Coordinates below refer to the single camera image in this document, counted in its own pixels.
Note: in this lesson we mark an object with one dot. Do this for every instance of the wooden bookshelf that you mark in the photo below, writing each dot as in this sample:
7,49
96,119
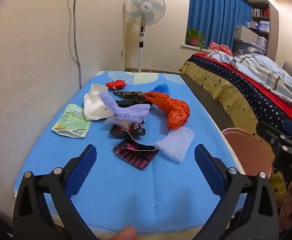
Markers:
273,30

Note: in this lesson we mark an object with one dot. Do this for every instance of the green snack packet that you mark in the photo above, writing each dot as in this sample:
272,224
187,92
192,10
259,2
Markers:
71,122

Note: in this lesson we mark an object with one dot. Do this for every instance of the potted green plant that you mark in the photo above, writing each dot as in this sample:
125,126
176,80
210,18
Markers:
193,41

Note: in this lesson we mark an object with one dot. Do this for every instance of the bed with starry blanket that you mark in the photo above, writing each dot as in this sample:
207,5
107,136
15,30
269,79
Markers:
235,97

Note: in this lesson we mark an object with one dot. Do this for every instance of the pink clothes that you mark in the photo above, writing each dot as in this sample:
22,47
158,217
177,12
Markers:
219,48

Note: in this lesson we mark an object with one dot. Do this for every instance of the clear plastic storage box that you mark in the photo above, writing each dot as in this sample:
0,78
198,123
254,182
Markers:
245,48

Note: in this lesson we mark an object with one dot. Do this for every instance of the white standing fan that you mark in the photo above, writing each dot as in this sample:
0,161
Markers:
144,5

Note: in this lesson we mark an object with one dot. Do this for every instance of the beige box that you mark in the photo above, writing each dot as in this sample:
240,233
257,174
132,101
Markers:
245,33

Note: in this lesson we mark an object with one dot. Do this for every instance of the plaid light blue duvet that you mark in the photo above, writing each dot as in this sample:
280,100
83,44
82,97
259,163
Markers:
260,70

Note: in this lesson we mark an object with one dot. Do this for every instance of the red blanket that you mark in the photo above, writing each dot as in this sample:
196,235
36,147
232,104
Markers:
273,102

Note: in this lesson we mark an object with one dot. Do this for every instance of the person's left hand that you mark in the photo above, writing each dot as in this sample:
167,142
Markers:
124,233

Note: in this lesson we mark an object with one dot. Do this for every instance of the white foam net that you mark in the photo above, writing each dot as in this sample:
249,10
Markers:
175,143

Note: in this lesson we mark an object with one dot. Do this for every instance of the black gold patterned cloth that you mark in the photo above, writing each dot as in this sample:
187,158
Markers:
131,95

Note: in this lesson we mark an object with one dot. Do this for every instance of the white window sill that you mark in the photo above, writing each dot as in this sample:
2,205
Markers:
185,46

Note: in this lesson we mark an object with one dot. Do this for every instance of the black pink wrapper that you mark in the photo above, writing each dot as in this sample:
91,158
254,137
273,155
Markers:
136,158

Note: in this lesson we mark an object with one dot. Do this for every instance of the white paper bag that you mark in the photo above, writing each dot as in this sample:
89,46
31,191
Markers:
93,107

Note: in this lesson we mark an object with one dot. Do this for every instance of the row of books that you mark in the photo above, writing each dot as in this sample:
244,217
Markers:
257,12

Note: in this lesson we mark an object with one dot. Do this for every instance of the pink plastic bin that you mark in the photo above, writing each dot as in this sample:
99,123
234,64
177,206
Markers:
248,152

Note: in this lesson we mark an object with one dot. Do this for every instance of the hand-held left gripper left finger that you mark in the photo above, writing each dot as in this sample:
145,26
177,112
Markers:
82,170

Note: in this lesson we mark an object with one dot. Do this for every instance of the blue plastic bag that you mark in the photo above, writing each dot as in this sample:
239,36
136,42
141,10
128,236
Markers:
161,88

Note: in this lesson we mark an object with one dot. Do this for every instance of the orange plastic bag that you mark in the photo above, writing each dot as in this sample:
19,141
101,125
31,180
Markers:
175,112

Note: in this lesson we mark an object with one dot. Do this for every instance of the purple rubber glove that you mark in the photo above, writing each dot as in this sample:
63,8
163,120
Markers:
128,111

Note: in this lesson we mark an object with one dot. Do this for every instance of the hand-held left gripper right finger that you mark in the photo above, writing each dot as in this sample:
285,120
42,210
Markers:
209,170

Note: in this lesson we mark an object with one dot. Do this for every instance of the stack of white packets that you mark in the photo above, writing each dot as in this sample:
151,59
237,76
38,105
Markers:
259,26

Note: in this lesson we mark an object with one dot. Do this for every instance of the person's right hand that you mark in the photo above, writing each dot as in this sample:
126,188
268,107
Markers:
288,205

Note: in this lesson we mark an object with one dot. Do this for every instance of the blue curtain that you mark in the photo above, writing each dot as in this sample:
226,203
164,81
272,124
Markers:
215,12

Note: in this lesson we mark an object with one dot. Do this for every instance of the black red snack packet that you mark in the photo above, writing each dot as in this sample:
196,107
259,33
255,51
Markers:
121,131

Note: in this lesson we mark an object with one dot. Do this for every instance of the red wrapper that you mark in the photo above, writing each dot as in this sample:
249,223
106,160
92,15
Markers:
116,84

